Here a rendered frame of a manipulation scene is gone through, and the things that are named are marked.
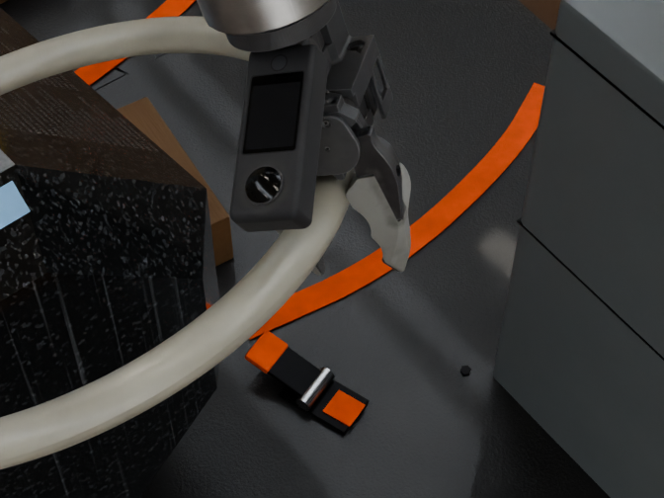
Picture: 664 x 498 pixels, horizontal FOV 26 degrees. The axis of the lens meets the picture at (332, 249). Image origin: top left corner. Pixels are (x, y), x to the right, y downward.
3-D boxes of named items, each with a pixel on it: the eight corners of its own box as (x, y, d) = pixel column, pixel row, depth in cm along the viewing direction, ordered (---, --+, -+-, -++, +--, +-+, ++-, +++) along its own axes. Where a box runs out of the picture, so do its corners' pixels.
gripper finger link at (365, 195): (452, 215, 101) (391, 116, 96) (435, 273, 97) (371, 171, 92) (413, 225, 102) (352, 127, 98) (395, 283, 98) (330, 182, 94)
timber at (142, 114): (234, 258, 242) (230, 215, 232) (170, 289, 238) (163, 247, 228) (153, 139, 256) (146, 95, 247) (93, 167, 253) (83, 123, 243)
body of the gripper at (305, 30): (400, 106, 98) (353, -48, 90) (371, 186, 92) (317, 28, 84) (296, 115, 101) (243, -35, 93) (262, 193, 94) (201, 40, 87)
